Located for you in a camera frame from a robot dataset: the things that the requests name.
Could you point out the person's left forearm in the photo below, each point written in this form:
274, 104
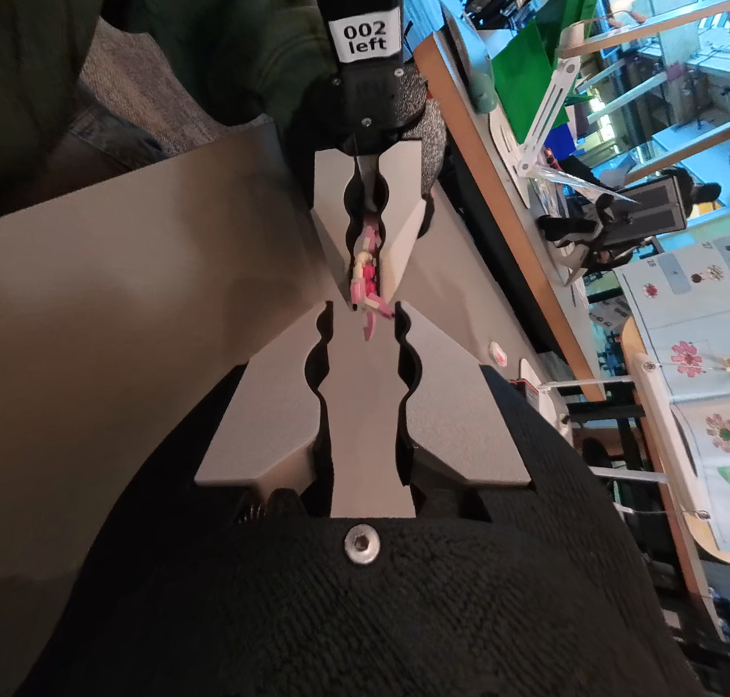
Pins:
228, 35

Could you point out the wooden shelf board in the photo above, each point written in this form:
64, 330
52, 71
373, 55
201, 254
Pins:
656, 23

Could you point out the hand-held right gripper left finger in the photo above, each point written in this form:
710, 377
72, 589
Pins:
262, 417

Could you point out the black desk equipment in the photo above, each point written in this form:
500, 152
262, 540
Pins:
650, 206

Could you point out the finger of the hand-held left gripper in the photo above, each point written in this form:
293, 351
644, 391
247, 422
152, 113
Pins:
408, 177
328, 195

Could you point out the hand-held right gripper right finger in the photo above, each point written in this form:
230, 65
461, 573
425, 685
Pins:
462, 423

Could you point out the open lego instruction booklet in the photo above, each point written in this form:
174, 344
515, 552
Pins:
684, 320

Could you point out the light pink lego petal piece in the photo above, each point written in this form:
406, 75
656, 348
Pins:
498, 354

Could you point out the green sheet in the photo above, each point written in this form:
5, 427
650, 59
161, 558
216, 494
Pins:
524, 80

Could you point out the pink lego flower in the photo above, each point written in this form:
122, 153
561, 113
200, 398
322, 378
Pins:
359, 294

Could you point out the white device with red black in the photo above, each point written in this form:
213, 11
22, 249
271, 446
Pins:
542, 400

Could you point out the person's leg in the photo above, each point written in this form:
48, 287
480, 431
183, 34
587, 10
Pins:
97, 143

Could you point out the white slotted bracket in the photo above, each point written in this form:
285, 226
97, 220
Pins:
556, 98

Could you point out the person's green jacket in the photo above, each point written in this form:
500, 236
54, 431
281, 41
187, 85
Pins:
45, 52

